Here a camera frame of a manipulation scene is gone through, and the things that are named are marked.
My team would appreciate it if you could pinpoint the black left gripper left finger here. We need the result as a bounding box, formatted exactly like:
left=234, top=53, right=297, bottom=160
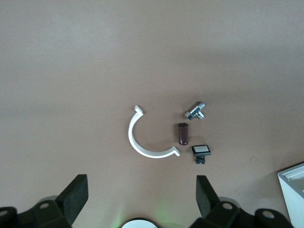
left=0, top=174, right=89, bottom=228

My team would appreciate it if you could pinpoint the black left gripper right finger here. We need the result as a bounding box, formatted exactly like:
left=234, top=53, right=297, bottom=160
left=190, top=175, right=295, bottom=228

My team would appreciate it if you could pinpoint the white drawer cabinet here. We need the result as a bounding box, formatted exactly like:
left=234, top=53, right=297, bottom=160
left=277, top=162, right=304, bottom=228

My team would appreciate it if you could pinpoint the white semicircular plastic clamp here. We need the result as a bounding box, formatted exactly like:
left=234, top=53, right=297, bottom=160
left=127, top=105, right=181, bottom=159

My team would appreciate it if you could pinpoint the brown cylindrical capacitor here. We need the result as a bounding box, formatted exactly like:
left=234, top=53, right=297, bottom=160
left=177, top=122, right=190, bottom=146

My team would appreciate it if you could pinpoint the silver metal pipe fitting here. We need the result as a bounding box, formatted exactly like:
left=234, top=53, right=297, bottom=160
left=185, top=101, right=206, bottom=121

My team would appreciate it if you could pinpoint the brown table cover sheet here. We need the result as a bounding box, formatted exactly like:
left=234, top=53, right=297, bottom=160
left=0, top=0, right=304, bottom=228

